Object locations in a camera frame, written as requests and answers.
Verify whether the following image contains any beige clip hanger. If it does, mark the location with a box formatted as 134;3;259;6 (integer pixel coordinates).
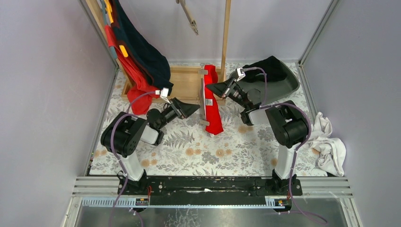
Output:
198;69;209;126

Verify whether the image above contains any red white-trimmed underwear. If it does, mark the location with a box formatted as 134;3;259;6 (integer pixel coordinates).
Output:
204;65;224;135

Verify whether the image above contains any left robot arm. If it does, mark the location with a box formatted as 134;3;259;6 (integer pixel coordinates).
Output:
100;98;200;190

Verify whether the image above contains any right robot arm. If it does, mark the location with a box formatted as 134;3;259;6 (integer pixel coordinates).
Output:
206;78;311;186

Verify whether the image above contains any black underwear in tray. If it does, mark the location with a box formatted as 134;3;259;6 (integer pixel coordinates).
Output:
242;56;287;83

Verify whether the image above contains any beige hanger hanging on rack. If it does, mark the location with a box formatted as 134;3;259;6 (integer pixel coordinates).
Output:
175;0;199;35

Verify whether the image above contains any yellow hanger on rack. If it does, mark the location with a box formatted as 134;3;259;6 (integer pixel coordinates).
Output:
102;0;129;59

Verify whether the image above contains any wooden rack with base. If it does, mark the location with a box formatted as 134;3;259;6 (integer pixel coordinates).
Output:
80;0;231;104

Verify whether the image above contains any red hanging garment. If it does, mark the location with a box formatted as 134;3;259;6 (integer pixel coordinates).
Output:
104;26;160;115

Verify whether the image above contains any grey plastic tray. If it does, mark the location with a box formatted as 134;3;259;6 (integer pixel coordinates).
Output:
237;61;299;104

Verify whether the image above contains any dark navy hanging garment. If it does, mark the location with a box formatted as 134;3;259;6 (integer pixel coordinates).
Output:
110;0;174;94

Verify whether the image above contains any white crumpled cloth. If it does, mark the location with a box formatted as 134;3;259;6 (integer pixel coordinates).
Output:
305;112;346;177

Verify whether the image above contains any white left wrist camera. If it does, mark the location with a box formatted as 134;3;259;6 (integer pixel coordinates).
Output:
155;87;171;104

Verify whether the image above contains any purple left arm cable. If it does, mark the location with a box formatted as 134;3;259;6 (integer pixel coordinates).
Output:
108;91;162;227

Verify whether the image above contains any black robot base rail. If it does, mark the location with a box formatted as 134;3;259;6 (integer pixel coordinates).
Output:
117;175;303;207

